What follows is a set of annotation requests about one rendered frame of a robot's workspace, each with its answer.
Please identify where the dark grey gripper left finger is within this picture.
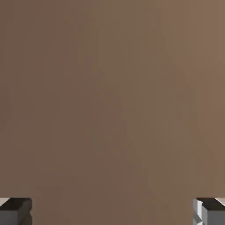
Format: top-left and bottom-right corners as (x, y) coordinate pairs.
(0, 197), (33, 225)

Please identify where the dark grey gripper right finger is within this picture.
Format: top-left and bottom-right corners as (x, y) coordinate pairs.
(192, 197), (225, 225)

